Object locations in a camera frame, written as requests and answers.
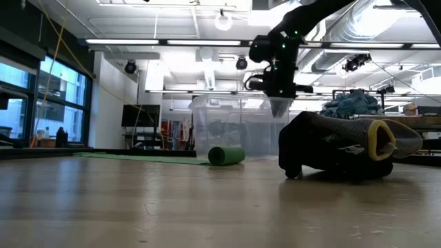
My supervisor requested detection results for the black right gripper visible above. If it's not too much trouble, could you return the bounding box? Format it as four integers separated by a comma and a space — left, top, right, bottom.
248, 67, 314, 118

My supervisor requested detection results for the black grey work glove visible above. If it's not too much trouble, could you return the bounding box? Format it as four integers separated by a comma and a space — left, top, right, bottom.
278, 110, 424, 180

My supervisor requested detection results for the clear plastic bin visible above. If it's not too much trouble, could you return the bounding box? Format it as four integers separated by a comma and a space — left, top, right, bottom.
188, 93, 294, 158

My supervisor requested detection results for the green bandage roll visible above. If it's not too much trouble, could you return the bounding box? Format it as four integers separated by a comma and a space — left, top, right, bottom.
74, 146, 246, 167

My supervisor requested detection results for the blue cloth pile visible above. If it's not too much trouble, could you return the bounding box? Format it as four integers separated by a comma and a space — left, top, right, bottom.
319, 88, 385, 120

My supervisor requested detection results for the black ceiling spotlight cluster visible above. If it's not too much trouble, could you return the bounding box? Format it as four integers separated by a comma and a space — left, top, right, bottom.
342, 53, 372, 72

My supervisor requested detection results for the person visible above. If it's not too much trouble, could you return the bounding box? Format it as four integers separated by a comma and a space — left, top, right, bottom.
402, 103, 419, 117

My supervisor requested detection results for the black monitor on stand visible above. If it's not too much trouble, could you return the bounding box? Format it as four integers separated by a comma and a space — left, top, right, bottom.
121, 104, 161, 128

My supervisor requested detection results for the dark flat monitor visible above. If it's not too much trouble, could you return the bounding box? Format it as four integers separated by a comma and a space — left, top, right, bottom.
417, 105, 441, 116

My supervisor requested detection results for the large dark-framed window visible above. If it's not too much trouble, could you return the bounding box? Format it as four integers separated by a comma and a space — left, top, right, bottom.
0, 54, 91, 147

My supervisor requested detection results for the black bottle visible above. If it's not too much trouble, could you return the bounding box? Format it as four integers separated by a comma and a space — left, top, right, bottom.
55, 126, 69, 148

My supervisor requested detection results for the silver ventilation duct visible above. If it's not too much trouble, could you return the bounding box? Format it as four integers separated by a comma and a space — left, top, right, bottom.
311, 50, 347, 74

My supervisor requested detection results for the white ring lamp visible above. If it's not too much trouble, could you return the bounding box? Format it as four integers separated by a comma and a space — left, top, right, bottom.
214, 12, 234, 32

